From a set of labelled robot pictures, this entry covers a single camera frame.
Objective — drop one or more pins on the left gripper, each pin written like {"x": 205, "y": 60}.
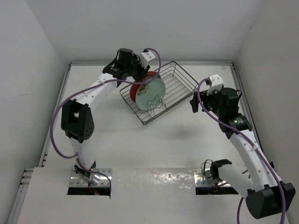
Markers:
{"x": 142, "y": 71}

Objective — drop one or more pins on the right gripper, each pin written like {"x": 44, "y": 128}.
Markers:
{"x": 205, "y": 97}

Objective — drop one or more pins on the red and teal plate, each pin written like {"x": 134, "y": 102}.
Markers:
{"x": 137, "y": 89}

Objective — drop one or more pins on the green flower plate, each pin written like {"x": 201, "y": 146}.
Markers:
{"x": 150, "y": 95}

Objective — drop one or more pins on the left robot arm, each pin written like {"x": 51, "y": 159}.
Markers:
{"x": 77, "y": 114}

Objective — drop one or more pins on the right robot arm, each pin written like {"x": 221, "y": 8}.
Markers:
{"x": 264, "y": 191}

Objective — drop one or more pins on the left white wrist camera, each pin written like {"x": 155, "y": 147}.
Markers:
{"x": 146, "y": 58}

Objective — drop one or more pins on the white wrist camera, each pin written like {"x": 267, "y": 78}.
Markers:
{"x": 215, "y": 83}
{"x": 146, "y": 58}

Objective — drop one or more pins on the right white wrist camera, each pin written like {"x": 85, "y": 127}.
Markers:
{"x": 215, "y": 83}

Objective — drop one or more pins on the grey wire dish rack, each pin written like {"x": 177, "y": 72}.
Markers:
{"x": 180, "y": 85}

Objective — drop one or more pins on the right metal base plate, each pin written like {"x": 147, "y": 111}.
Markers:
{"x": 201, "y": 179}

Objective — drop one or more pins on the metal base plate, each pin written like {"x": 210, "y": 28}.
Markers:
{"x": 201, "y": 179}
{"x": 100, "y": 180}

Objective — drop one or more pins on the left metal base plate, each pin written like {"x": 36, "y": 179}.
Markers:
{"x": 100, "y": 180}

